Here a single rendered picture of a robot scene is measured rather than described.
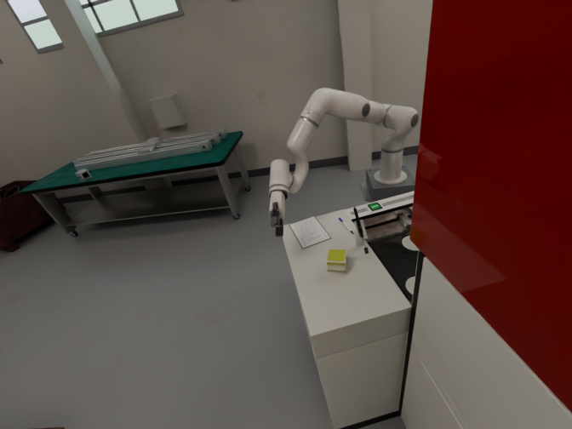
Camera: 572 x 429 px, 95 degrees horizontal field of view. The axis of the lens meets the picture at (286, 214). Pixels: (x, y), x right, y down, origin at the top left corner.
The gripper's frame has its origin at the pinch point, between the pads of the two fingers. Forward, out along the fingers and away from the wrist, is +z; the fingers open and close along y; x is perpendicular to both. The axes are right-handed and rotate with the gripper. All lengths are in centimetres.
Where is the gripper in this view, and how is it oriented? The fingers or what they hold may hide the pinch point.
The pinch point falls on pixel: (277, 229)
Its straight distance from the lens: 103.3
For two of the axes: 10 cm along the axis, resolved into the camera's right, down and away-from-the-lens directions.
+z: -0.2, 9.0, -4.4
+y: -1.4, -4.4, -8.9
